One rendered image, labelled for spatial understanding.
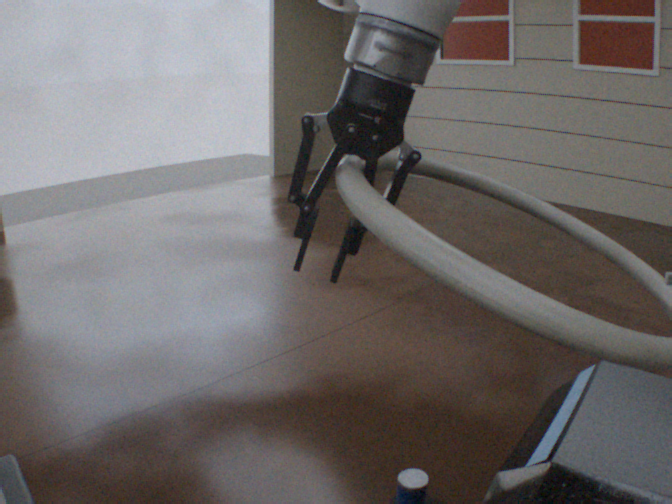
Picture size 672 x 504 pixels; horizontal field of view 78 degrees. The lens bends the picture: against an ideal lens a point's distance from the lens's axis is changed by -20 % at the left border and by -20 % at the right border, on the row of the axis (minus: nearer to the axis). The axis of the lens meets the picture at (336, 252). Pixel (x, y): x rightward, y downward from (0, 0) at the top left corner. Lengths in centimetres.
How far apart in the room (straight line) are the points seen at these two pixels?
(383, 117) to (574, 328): 29
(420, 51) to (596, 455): 58
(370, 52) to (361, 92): 4
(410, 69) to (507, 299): 24
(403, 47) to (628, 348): 34
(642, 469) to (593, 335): 40
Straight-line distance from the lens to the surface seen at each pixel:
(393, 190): 54
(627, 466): 76
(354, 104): 51
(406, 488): 167
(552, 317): 38
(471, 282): 38
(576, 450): 76
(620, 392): 92
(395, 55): 49
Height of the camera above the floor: 130
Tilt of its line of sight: 18 degrees down
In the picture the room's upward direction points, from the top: straight up
